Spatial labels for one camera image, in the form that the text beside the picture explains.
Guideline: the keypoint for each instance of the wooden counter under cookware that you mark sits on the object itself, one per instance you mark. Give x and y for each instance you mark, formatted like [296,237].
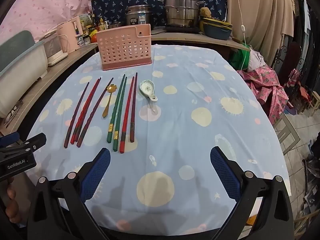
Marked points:
[200,38]

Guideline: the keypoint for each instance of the white and teal plastic bin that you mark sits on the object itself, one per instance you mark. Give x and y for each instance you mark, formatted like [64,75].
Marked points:
[22,62]

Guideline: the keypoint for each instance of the beige curtain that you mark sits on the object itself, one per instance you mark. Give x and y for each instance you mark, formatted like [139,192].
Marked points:
[262,12]

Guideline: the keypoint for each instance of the black induction cooker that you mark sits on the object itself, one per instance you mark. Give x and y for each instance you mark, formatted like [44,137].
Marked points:
[185,30]

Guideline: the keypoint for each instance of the pink perforated utensil basket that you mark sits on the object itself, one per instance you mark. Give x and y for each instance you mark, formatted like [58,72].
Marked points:
[125,47]

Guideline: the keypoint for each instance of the dark sauce bottle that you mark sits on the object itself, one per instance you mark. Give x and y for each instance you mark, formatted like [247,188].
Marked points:
[95,26]

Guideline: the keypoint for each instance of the stainless steamer pot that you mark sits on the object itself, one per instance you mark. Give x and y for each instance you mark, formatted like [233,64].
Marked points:
[181,10]

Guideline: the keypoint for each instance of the white ceramic spoon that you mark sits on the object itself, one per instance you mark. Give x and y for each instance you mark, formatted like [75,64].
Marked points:
[145,87]

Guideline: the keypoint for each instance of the green chopstick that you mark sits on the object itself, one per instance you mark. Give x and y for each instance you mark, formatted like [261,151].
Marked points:
[121,110]
[117,105]

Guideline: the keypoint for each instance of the gold flower spoon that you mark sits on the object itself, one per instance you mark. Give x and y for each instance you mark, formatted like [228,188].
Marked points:
[110,88]

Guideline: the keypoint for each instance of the light blue printed tablecloth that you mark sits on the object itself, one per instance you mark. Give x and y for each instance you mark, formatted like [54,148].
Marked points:
[187,130]

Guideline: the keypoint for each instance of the pink electric kettle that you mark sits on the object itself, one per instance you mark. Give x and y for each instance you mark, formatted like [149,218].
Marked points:
[67,35]

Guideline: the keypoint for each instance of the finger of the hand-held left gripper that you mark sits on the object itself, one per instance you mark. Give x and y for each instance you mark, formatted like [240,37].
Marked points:
[37,140]
[10,140]

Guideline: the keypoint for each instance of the wooden side counter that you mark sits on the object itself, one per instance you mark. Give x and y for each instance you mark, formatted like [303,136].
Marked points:
[62,65]

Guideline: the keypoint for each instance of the pink dotted cloth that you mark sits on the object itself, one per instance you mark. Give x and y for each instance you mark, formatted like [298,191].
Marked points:
[50,2]

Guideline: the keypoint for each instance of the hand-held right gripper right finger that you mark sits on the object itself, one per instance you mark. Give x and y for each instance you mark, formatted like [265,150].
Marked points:
[225,173]

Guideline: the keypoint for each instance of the red chopstick with dark band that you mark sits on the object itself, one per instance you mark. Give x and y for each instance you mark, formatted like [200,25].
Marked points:
[127,110]

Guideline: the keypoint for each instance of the blue bowl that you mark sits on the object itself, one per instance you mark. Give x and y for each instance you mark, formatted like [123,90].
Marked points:
[217,32]

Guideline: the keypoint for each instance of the pink floral cloth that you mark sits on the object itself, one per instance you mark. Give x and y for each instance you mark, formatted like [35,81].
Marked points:
[265,85]

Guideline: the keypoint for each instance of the dark brown chopstick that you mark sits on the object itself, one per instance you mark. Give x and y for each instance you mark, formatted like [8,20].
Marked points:
[134,105]

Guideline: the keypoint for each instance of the eyeglasses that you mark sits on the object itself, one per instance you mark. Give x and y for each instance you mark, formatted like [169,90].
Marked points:
[15,109]

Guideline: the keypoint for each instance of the printed carton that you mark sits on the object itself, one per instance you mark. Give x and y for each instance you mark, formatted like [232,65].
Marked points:
[85,21]

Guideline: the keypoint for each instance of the yellow cap bottle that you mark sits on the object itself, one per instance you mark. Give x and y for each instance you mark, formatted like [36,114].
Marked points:
[101,25]

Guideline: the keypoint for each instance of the dark bowl with yellow rim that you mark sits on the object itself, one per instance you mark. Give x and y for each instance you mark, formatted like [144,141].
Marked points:
[215,22]

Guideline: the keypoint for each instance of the steel rice cooker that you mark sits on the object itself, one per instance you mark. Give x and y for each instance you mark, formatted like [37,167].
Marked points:
[138,17]

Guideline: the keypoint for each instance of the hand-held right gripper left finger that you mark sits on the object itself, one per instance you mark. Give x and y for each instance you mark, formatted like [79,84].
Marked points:
[96,173]

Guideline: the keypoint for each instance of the green bag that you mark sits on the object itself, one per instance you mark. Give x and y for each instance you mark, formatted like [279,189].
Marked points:
[240,57]

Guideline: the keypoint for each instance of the dark hanging clothes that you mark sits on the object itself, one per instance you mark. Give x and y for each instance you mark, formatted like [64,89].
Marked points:
[305,30]

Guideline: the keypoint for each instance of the dark maroon wavy chopstick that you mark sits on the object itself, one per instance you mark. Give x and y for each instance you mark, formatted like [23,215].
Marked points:
[95,108]

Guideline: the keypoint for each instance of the brown lumpy root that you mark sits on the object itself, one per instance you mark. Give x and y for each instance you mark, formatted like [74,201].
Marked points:
[205,12]

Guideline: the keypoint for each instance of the person's left hand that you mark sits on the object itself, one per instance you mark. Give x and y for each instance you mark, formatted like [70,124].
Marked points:
[13,196]

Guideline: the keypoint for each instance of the wooden stool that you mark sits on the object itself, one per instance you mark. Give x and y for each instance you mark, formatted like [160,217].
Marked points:
[313,106]

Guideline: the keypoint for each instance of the white countertop appliance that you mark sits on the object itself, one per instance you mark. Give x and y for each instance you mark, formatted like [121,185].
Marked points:
[53,50]

